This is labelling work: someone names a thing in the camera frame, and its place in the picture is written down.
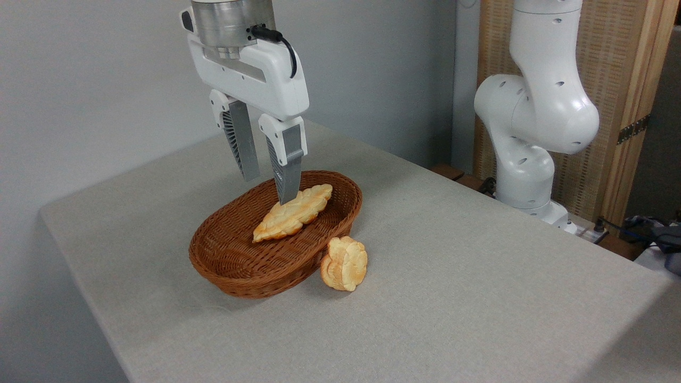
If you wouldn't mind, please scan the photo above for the dark bundle of cables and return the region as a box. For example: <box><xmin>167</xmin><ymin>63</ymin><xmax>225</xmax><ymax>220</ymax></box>
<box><xmin>604</xmin><ymin>213</ymin><xmax>681</xmax><ymax>276</ymax></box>

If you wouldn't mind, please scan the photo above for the brown wicker basket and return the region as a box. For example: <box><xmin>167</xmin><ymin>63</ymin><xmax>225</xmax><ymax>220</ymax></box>
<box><xmin>188</xmin><ymin>170</ymin><xmax>363</xmax><ymax>299</ymax></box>

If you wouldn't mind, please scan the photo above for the grey tablecloth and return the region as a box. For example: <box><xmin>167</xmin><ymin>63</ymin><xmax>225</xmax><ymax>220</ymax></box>
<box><xmin>40</xmin><ymin>114</ymin><xmax>681</xmax><ymax>383</ymax></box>

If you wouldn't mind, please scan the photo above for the round golden bread roll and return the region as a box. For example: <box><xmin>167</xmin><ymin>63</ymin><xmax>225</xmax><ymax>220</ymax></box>
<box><xmin>320</xmin><ymin>236</ymin><xmax>368</xmax><ymax>292</ymax></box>

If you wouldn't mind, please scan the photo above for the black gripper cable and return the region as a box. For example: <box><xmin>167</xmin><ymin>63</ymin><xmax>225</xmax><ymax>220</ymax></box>
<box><xmin>250</xmin><ymin>24</ymin><xmax>298</xmax><ymax>79</ymax></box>

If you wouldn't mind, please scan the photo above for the dark metal screen hinge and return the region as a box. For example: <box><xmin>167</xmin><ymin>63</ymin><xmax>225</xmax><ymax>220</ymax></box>
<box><xmin>617</xmin><ymin>114</ymin><xmax>651</xmax><ymax>145</ymax></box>

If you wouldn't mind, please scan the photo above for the wooden rattan folding screen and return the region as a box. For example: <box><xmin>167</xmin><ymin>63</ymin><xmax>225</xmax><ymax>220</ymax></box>
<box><xmin>474</xmin><ymin>0</ymin><xmax>681</xmax><ymax>229</ymax></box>

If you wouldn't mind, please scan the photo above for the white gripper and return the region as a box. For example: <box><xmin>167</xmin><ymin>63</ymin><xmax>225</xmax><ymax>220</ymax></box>
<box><xmin>180</xmin><ymin>8</ymin><xmax>310</xmax><ymax>206</ymax></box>

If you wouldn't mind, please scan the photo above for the long braided golden bread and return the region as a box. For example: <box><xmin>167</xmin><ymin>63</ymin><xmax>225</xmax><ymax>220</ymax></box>
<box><xmin>252</xmin><ymin>184</ymin><xmax>333</xmax><ymax>243</ymax></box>

